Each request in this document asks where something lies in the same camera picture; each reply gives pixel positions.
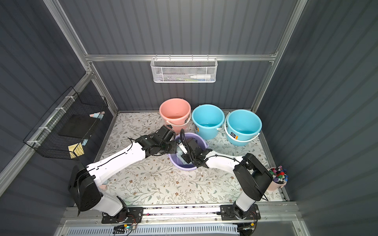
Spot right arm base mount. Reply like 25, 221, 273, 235
217, 204, 261, 221

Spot pink cup of markers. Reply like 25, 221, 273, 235
267, 166, 288, 191

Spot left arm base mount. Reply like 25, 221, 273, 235
101, 207, 144, 224

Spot white wire mesh basket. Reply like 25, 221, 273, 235
150, 58, 218, 83

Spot white bottle in basket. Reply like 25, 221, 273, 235
190, 74, 211, 81

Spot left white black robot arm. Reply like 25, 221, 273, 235
68, 125, 176, 222

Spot teal plastic bucket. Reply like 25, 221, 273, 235
224, 109, 262, 147
192, 104, 225, 140

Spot black wire wall basket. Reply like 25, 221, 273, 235
23, 89, 108, 160

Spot yellow sticky note pad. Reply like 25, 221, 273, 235
68, 143, 85, 159

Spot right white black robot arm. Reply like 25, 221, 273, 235
179, 129, 273, 218

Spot pink plastic bucket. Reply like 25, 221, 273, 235
159, 98, 192, 135

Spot purple plastic bucket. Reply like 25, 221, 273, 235
168, 133, 209, 171

